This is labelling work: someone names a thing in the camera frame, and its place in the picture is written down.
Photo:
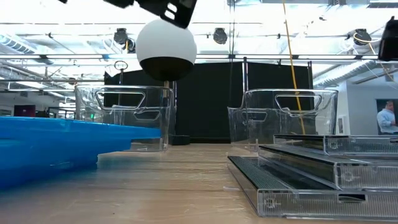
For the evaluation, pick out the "clear plastic bin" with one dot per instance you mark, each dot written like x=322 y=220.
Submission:
x=155 y=102
x=329 y=109

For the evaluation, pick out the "dark red monitor screen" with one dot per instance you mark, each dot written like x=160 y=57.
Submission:
x=24 y=110

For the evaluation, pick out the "pile of blue packets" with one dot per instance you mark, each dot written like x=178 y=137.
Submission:
x=62 y=147
x=77 y=129

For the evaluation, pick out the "white globe table lamp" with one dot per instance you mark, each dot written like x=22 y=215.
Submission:
x=164 y=43

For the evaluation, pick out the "black curtain partition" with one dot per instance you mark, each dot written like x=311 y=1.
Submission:
x=205 y=102

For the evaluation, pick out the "person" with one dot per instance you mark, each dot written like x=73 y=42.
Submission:
x=387 y=119

